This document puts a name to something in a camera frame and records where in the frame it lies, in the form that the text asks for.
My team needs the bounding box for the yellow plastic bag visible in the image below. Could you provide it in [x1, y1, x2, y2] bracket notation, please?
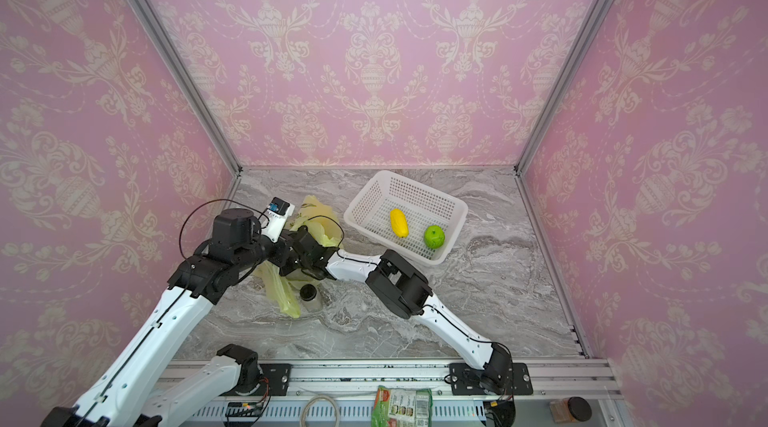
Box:
[255, 195, 344, 319]

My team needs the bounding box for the yellow lemon fruit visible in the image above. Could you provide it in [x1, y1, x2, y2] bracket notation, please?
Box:
[390, 209, 409, 238]

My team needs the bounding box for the green apple fruit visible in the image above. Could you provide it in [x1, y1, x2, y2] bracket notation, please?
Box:
[423, 225, 446, 250]

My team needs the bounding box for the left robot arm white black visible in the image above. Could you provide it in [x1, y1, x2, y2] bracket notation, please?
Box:
[42, 198, 294, 426]

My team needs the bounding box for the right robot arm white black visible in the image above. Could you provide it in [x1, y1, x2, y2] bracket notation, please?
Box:
[280, 226, 513, 396]

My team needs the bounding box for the small black lid jar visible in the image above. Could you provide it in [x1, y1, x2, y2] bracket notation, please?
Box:
[299, 283, 323, 313]

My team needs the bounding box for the white plastic basket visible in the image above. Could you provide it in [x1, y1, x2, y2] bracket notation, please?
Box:
[344, 171, 468, 266]

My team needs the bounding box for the green snack packet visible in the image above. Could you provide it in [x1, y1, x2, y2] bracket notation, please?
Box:
[371, 386, 433, 427]

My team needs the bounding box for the brown jar black lid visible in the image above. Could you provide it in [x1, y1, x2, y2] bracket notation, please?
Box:
[549, 397, 593, 424]

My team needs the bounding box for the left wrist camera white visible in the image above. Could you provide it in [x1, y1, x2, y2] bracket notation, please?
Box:
[262, 197, 295, 243]

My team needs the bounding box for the left camera black cable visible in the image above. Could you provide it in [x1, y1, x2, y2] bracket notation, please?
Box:
[178, 198, 271, 260]

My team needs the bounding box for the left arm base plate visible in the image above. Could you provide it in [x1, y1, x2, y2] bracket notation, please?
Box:
[222, 363, 292, 398]

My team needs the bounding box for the grey coiled cable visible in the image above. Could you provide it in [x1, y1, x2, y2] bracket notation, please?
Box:
[299, 395, 341, 427]

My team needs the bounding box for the aluminium front rail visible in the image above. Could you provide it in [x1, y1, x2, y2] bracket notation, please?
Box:
[119, 358, 622, 399]

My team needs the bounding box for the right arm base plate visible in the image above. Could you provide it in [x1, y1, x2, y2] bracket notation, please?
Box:
[443, 363, 534, 397]

